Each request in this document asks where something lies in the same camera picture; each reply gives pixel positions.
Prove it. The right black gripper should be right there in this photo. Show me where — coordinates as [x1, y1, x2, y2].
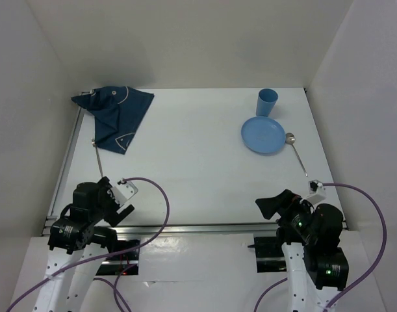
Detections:
[255, 187, 318, 241]

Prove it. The light blue plastic plate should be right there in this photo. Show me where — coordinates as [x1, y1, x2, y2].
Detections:
[240, 116, 286, 155]

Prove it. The silver metal spoon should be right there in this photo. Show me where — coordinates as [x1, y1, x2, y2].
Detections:
[285, 133, 309, 177]

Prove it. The silver metal fork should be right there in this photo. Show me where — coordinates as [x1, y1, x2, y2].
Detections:
[92, 138, 104, 177]

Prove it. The dark blue whale placemat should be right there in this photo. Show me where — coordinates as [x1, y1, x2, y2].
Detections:
[71, 86, 155, 155]

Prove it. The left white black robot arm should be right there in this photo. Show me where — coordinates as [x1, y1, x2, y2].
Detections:
[34, 177, 138, 311]

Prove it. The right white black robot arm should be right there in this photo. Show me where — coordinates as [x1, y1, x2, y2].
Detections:
[255, 189, 349, 311]

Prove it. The light blue plastic cup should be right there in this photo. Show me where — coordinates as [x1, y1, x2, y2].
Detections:
[256, 88, 278, 117]

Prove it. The aluminium table frame rail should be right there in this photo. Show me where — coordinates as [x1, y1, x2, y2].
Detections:
[43, 88, 332, 235]

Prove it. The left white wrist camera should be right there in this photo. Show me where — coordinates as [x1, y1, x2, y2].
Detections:
[110, 181, 138, 207]

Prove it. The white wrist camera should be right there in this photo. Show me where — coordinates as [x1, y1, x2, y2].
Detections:
[303, 180, 326, 205]
[110, 181, 138, 207]

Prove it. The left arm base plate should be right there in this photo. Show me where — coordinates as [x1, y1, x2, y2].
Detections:
[93, 227, 142, 277]

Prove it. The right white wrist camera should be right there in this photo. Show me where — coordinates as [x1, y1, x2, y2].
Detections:
[303, 180, 326, 205]

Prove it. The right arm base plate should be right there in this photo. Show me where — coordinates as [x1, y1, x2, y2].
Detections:
[248, 237, 287, 273]

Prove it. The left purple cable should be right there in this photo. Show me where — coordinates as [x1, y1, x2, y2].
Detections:
[5, 177, 171, 312]

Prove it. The purple cable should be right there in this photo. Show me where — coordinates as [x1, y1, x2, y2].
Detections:
[5, 177, 171, 312]
[253, 183, 388, 312]

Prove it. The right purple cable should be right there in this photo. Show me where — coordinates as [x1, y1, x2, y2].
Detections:
[253, 183, 388, 312]

